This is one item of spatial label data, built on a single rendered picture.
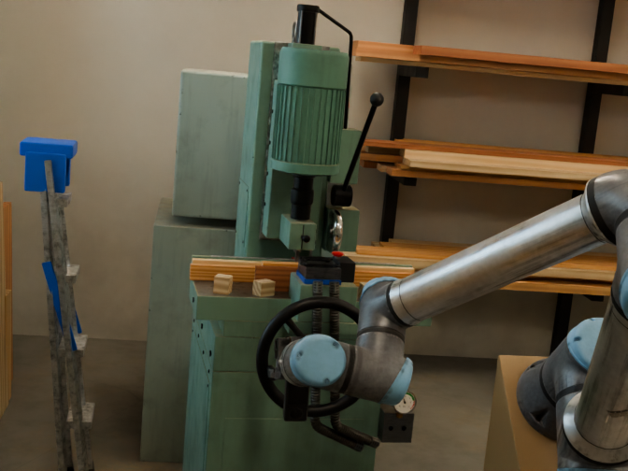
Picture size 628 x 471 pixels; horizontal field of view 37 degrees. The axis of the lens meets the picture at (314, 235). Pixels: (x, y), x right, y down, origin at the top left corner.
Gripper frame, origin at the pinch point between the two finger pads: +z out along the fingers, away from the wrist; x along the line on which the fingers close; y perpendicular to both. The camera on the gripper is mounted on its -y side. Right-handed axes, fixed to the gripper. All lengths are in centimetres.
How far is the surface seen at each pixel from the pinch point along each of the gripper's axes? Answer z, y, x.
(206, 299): 28.2, 18.5, 14.1
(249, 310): 29.3, 16.3, 3.5
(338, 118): 23, 65, -17
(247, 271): 42, 28, 3
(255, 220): 56, 44, -1
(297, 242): 35, 35, -9
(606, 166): 197, 105, -187
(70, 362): 111, 6, 49
